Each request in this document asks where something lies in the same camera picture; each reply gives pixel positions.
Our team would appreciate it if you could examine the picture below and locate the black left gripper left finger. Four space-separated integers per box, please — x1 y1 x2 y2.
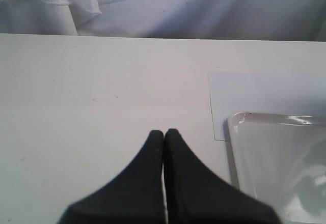
59 130 164 223

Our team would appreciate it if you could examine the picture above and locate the white plastic tray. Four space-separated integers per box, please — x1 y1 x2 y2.
227 112 325 223

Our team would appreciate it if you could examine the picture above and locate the white backdrop curtain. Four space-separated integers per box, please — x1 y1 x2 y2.
1 0 325 41

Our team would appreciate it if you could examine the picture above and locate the white paper sheet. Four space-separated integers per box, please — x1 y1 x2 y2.
208 72 325 141

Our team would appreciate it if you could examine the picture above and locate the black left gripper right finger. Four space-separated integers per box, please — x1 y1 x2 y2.
165 129 281 223

